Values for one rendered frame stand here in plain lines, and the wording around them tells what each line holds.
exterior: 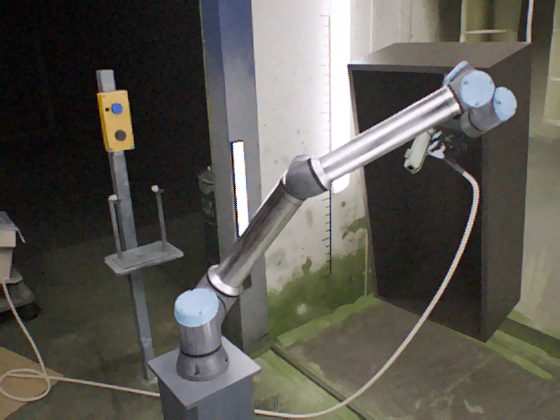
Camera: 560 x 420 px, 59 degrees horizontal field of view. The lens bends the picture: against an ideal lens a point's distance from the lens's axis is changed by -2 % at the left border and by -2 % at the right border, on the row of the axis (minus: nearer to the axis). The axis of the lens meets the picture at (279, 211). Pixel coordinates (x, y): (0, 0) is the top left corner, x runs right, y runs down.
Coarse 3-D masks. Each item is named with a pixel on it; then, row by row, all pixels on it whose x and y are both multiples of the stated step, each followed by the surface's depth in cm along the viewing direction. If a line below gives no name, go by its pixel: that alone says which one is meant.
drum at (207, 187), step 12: (204, 180) 323; (204, 192) 326; (204, 204) 332; (204, 216) 337; (216, 216) 326; (204, 228) 343; (216, 228) 329; (216, 240) 332; (216, 252) 336; (216, 264) 338
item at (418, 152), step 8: (440, 88) 187; (432, 128) 176; (424, 136) 174; (416, 144) 173; (424, 144) 173; (432, 144) 175; (408, 152) 172; (416, 152) 170; (424, 152) 172; (408, 160) 170; (416, 160) 169; (440, 160) 176; (448, 160) 176; (416, 168) 170; (448, 168) 178; (456, 168) 177
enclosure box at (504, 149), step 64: (384, 64) 189; (448, 64) 172; (512, 64) 172; (512, 128) 184; (384, 192) 241; (448, 192) 237; (512, 192) 197; (384, 256) 254; (448, 256) 255; (512, 256) 214; (448, 320) 232
